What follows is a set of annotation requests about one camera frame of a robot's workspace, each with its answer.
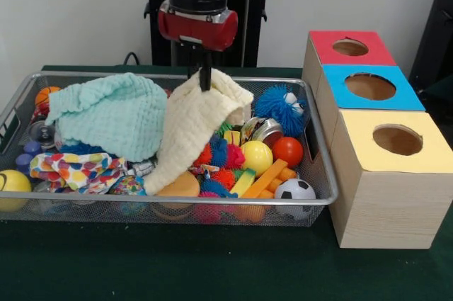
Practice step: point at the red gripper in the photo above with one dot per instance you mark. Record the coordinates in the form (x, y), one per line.
(198, 30)

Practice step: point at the cream muslin cloth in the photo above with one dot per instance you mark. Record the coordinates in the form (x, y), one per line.
(187, 131)

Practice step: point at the mint green cloth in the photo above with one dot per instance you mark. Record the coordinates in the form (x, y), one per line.
(113, 117)

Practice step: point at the shallow metal mesh bin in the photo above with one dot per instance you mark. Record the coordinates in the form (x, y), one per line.
(106, 214)

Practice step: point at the wooden box with three holes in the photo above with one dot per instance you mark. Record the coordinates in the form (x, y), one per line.
(389, 209)

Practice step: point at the large blue puffer ball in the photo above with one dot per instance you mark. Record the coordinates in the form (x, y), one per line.
(276, 109)

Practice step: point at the plain yellow ball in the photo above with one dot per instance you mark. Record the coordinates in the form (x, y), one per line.
(256, 157)

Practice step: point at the red ball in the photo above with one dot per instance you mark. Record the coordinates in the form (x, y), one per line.
(287, 152)

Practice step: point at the orange foam disc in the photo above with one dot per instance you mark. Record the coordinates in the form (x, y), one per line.
(180, 186)

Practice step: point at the multicoloured globe ball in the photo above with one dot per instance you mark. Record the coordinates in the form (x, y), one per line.
(129, 186)

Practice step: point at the small soccer ball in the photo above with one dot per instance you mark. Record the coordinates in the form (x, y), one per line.
(293, 191)

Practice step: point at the white polka dot cloth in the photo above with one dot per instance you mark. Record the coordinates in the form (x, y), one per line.
(78, 173)

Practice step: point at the small orange basketball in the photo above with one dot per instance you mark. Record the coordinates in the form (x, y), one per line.
(43, 95)

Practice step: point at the dark green table cloth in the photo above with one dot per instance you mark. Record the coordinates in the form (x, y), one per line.
(212, 265)
(442, 86)

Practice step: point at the yellow smiley ball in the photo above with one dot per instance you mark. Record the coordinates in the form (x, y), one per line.
(14, 182)

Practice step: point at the black upright panel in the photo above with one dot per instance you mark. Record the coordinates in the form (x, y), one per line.
(439, 32)

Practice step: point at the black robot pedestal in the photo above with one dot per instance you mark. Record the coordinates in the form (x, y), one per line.
(255, 14)

